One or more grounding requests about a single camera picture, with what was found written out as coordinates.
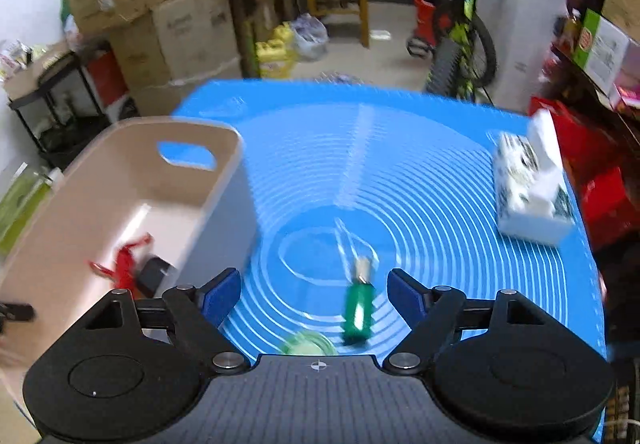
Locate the green bottle silver cap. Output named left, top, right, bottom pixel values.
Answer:
left=343, top=256, right=375, bottom=346

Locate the red toy figure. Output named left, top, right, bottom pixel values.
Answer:
left=88, top=233, right=154, bottom=299

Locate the beige plastic bin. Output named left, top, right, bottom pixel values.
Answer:
left=1, top=117, right=258, bottom=403

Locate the black earbuds case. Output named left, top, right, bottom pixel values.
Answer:
left=136, top=256, right=174, bottom=298

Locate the green tape roll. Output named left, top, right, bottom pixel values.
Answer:
left=281, top=330, right=337, bottom=356

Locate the white tissue box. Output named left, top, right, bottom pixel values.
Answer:
left=492, top=108, right=576, bottom=247

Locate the blue silicone mat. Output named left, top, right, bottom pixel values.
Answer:
left=171, top=78, right=609, bottom=442

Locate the green clear plastic container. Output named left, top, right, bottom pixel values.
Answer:
left=0, top=162, right=63, bottom=260

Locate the black metal rack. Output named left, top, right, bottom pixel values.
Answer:
left=3, top=48, right=111, bottom=170

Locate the red white appliance box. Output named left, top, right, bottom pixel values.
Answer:
left=86, top=50, right=128, bottom=107

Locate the yellow detergent jug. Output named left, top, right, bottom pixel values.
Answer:
left=255, top=22, right=297, bottom=80

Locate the large stacked cardboard box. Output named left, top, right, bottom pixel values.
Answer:
left=108, top=0, right=242, bottom=116

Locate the green black bicycle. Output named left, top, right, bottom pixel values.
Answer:
left=406, top=0, right=498, bottom=106

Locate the clear plastic bag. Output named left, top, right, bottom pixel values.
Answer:
left=291, top=13, right=329, bottom=62

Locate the green white product box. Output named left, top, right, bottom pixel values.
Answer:
left=573, top=10, right=630, bottom=94

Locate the white appliance cabinet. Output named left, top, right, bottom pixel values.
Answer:
left=477, top=0, right=566, bottom=115

